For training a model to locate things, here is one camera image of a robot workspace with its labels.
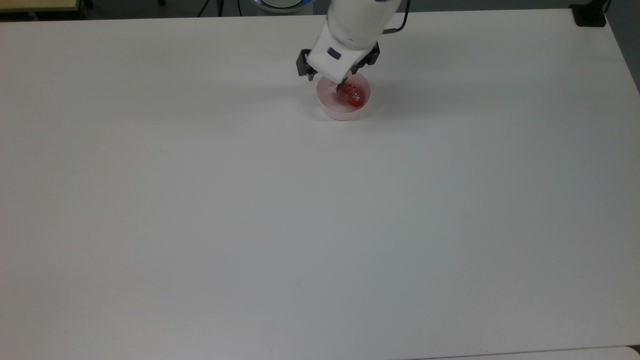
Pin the white adjoining table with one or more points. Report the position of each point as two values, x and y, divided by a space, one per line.
550 354

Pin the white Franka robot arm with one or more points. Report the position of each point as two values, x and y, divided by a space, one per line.
357 17

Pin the pink round bowl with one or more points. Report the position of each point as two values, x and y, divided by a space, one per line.
331 102

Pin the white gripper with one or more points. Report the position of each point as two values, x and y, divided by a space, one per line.
332 59

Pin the red toy strawberry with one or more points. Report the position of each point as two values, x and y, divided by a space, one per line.
352 94

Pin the black tripod legs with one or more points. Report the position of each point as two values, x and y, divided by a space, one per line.
218 6

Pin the light wooden desk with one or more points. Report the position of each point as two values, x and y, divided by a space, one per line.
37 4

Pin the black table clamp box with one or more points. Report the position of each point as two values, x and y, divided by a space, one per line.
589 15

